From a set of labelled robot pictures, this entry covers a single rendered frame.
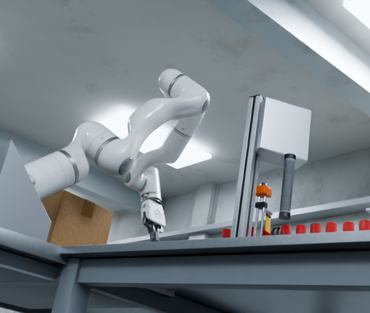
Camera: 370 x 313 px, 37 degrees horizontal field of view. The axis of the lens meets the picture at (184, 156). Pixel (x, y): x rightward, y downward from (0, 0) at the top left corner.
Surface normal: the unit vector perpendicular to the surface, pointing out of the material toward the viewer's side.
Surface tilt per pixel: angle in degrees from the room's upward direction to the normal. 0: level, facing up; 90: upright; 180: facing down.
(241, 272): 90
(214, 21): 180
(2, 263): 90
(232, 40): 180
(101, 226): 90
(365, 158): 90
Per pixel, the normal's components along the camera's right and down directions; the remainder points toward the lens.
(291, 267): -0.62, -0.40
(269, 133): 0.27, -0.34
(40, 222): 0.63, -0.21
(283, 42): -0.16, 0.90
